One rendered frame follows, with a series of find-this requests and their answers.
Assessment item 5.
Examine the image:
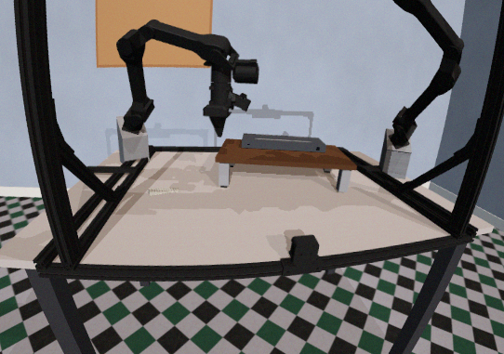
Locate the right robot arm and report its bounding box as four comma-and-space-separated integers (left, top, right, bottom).
389, 0, 464, 150

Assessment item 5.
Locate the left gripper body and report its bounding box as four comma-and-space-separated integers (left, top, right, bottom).
203, 83, 232, 117

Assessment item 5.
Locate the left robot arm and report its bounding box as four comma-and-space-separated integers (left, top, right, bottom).
116, 20, 259, 135

